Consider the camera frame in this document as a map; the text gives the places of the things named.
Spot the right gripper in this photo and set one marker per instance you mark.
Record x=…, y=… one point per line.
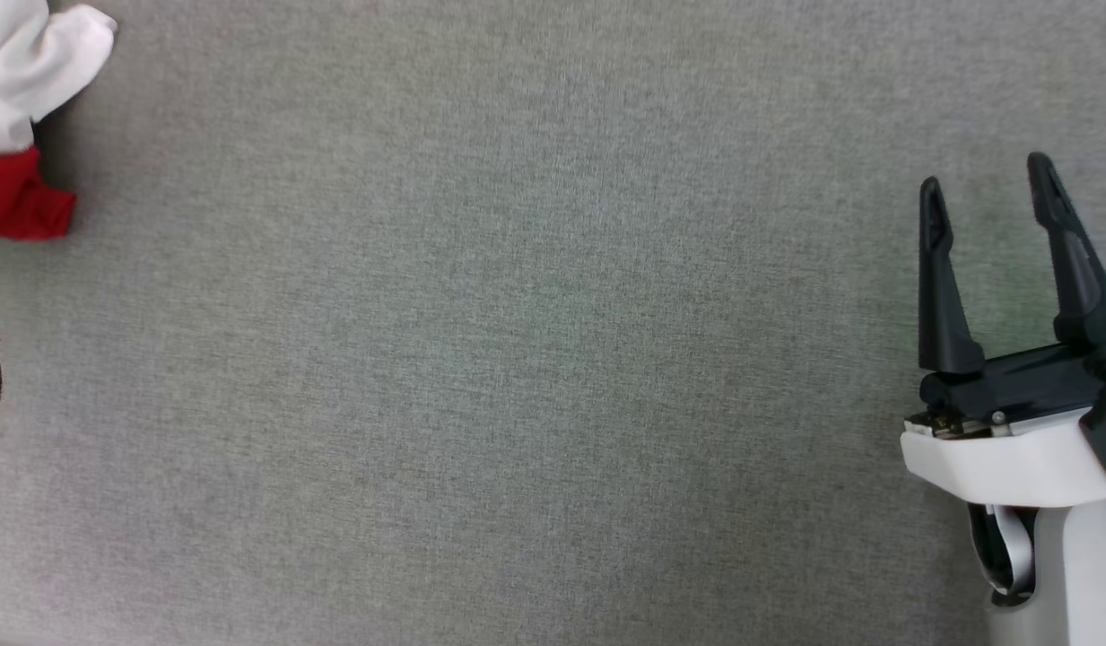
x=1010, y=458

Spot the red and white basketball jersey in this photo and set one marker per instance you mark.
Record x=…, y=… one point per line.
x=23, y=72

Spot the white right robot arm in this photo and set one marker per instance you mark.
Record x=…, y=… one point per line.
x=1082, y=579

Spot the grey fabric sofa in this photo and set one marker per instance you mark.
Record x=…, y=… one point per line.
x=517, y=359

